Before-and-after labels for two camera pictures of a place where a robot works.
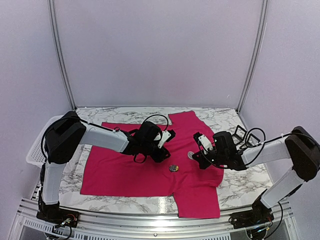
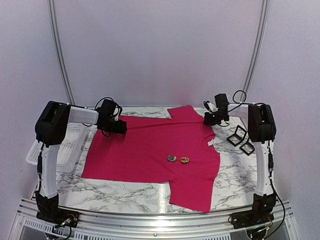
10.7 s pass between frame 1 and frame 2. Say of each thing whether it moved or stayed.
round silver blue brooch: moved
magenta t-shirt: moved
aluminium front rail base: stayed
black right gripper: moved
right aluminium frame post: stayed
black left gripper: moved
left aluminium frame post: stayed
